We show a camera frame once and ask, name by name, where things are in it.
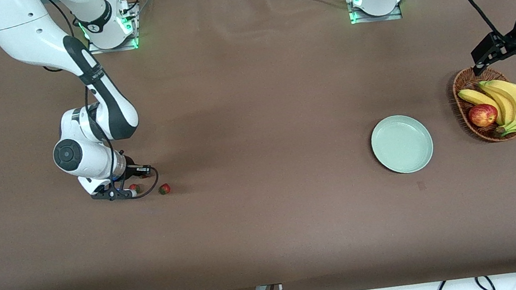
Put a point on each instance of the red strawberry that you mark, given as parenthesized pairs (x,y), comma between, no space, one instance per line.
(164,189)
(135,188)

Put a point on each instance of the brown table cover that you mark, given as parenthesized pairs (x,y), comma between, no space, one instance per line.
(250,90)

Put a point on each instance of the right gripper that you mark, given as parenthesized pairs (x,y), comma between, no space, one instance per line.
(132,172)

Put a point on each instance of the brown wicker basket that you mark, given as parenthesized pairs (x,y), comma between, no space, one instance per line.
(468,81)

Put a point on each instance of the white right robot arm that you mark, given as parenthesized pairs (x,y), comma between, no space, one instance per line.
(19,27)

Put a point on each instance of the light green round plate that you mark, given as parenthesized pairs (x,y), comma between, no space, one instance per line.
(402,144)

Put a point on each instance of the red apple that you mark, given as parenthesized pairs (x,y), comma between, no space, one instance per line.
(482,115)

